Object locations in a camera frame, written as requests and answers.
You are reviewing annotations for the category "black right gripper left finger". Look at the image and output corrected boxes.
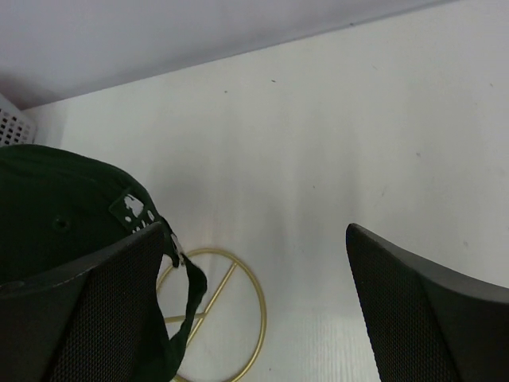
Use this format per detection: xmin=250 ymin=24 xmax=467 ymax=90
xmin=1 ymin=223 xmax=164 ymax=381

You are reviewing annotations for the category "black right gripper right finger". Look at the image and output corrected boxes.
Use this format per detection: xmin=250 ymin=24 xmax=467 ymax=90
xmin=346 ymin=224 xmax=508 ymax=381

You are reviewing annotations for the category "dark green cap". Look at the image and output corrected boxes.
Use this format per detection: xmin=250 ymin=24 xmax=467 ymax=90
xmin=1 ymin=144 xmax=207 ymax=381

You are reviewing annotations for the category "white perforated plastic basket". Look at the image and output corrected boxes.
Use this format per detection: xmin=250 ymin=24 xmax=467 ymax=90
xmin=0 ymin=95 xmax=37 ymax=146

